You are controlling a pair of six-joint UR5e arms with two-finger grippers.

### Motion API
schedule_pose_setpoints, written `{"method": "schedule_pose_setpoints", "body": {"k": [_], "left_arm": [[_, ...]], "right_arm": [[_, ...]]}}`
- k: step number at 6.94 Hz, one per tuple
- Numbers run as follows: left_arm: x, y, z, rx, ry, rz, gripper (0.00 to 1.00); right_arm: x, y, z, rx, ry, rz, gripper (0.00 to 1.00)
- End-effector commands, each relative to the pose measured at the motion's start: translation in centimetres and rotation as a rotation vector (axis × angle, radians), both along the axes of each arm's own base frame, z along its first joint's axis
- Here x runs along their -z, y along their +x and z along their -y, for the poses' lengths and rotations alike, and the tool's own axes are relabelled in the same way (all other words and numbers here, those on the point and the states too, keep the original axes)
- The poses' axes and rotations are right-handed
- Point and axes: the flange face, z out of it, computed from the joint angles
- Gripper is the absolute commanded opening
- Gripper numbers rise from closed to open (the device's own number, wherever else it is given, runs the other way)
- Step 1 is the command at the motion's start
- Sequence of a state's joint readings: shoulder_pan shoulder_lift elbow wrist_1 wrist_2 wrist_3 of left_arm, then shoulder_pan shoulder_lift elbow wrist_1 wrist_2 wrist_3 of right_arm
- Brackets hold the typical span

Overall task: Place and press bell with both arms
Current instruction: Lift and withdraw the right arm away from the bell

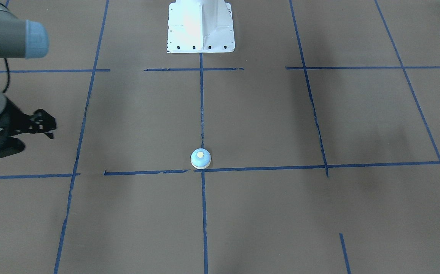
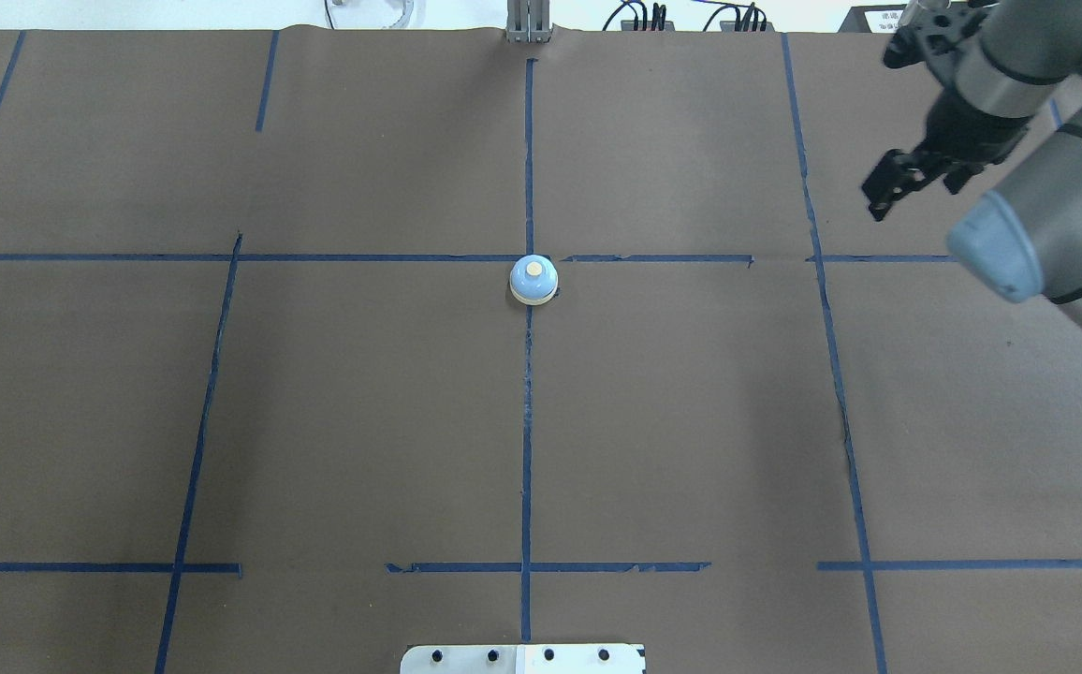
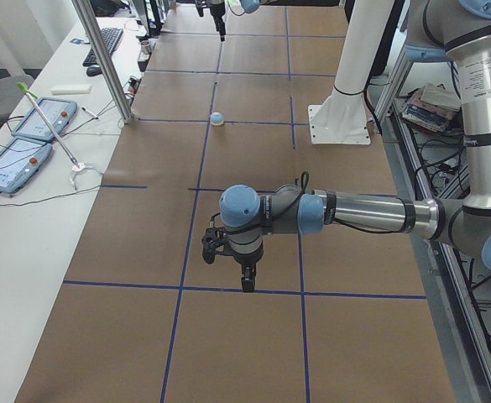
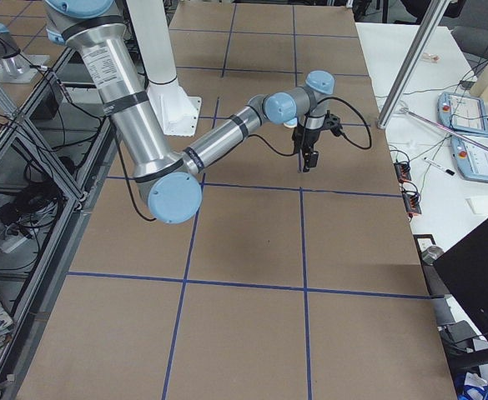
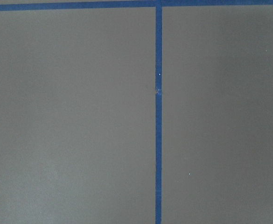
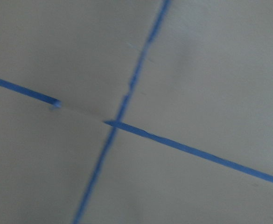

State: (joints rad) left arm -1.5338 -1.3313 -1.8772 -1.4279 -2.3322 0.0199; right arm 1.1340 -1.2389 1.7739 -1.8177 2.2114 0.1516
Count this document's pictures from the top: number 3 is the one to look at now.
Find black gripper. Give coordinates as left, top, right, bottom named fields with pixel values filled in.
left=231, top=249, right=264, bottom=292
left=195, top=0, right=226, bottom=41

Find metal cup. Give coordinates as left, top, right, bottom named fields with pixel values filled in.
left=139, top=40, right=152, bottom=55

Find black computer keyboard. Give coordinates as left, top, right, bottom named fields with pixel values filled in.
left=81, top=27, right=124, bottom=67

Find black computer mouse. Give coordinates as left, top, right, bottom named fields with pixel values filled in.
left=86, top=65, right=102, bottom=77

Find white foam block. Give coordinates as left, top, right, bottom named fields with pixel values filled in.
left=50, top=84, right=91, bottom=95

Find black marker pen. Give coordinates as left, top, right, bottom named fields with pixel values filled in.
left=81, top=107, right=99, bottom=120

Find teach pendant far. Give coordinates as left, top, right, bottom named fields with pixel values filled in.
left=10, top=96, right=79, bottom=144

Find teach pendant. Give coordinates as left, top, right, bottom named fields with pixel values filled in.
left=10, top=96, right=79, bottom=144
left=0, top=137, right=53, bottom=194

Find long metal grabber stick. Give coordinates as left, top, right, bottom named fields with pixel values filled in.
left=17, top=81, right=101, bottom=191

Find stack of books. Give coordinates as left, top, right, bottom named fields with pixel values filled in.
left=401, top=83, right=462, bottom=133

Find teach pendant near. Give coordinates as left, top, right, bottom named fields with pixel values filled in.
left=0, top=137, right=53, bottom=194

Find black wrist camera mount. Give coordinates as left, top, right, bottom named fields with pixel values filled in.
left=201, top=227, right=231, bottom=264

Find aluminium frame post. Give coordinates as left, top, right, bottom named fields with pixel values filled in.
left=72, top=0, right=133, bottom=124

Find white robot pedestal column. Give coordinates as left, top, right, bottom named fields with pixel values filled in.
left=308, top=0, right=394, bottom=145

